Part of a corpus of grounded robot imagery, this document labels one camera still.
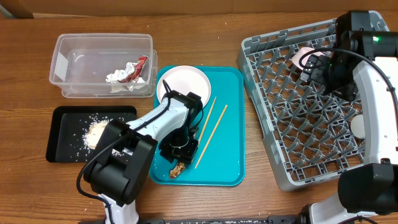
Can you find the large pink plate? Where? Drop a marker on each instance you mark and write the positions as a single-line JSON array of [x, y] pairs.
[[184, 79]]

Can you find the teal serving tray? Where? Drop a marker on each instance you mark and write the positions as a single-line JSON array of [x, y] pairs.
[[223, 163]]

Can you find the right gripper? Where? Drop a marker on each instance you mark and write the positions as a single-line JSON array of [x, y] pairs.
[[347, 89]]

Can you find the clear plastic bin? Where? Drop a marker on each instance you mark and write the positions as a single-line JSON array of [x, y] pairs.
[[81, 62]]

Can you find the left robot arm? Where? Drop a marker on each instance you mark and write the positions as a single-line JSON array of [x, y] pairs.
[[124, 153]]

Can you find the grey dish rack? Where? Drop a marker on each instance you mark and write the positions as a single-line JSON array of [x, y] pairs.
[[306, 134]]

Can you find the brown food scrap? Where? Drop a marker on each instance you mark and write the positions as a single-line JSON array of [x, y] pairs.
[[177, 170]]

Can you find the red snack wrapper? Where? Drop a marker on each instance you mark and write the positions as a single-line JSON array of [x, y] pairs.
[[136, 73]]

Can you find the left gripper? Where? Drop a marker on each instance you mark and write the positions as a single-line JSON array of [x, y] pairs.
[[188, 154]]

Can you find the small white cup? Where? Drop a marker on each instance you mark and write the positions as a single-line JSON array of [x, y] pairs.
[[357, 126]]

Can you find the black tray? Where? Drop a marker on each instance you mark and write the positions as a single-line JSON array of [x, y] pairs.
[[70, 123]]

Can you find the white napkin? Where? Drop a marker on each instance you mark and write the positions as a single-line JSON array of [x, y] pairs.
[[118, 75]]

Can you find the wooden chopstick right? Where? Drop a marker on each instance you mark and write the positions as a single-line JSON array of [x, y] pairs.
[[211, 136]]

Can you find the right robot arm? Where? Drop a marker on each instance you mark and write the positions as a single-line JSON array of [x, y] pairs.
[[363, 61]]

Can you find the pink bowl with rice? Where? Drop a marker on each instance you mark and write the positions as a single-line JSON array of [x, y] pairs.
[[295, 59]]

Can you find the pile of rice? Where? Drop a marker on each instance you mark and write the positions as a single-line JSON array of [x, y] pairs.
[[93, 134]]

